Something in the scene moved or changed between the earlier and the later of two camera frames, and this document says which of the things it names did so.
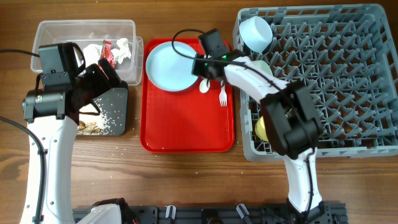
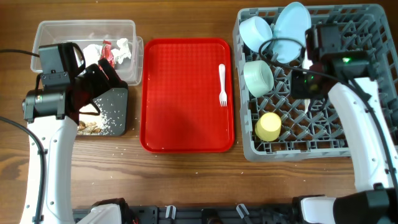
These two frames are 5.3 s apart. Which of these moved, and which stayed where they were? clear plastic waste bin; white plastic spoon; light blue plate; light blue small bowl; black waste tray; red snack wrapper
Moved: white plastic spoon; light blue plate
Stayed: black waste tray; clear plastic waste bin; red snack wrapper; light blue small bowl
